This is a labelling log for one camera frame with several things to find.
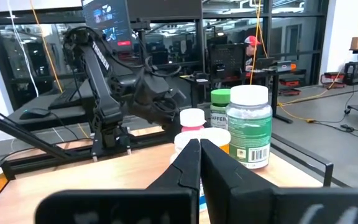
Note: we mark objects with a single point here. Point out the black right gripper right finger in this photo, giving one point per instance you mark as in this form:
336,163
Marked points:
259,205

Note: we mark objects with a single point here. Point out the dark laptop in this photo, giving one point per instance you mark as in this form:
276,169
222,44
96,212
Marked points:
264,63

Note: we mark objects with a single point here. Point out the grey desk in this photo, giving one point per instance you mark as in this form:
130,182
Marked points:
67,113

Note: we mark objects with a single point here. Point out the wooden shelf with black frame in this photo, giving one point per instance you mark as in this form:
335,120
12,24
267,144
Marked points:
104,174

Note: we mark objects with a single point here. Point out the black keyboard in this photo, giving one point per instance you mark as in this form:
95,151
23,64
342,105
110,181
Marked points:
64,97

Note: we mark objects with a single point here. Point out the white plastic medicine bottle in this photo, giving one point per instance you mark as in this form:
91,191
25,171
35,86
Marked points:
216,135

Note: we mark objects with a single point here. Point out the green cap medicine bottle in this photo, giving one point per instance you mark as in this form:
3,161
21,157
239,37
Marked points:
220,97

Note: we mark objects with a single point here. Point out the black computer mouse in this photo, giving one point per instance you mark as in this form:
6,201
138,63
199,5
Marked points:
34,113

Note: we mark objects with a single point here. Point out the pink medicine bottle white cap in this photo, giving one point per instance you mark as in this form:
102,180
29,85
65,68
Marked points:
192,117

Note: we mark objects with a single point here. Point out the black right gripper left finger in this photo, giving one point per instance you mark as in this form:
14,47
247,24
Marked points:
154,205

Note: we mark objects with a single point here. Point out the black pegboard panel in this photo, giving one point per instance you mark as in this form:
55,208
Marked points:
227,59

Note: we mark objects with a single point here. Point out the large clear green-label bottle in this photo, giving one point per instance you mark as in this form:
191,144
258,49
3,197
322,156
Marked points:
250,133

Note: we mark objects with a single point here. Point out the black equipment case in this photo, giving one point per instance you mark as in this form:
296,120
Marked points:
356,73

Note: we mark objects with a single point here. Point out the person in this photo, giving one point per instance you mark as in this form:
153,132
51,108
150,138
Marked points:
252,46

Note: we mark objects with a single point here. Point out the dark office desk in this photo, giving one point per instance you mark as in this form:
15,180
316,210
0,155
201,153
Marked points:
259,74

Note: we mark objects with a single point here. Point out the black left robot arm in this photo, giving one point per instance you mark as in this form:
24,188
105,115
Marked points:
99,62

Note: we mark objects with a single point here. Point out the black monitor screen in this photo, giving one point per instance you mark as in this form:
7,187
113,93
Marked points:
107,18

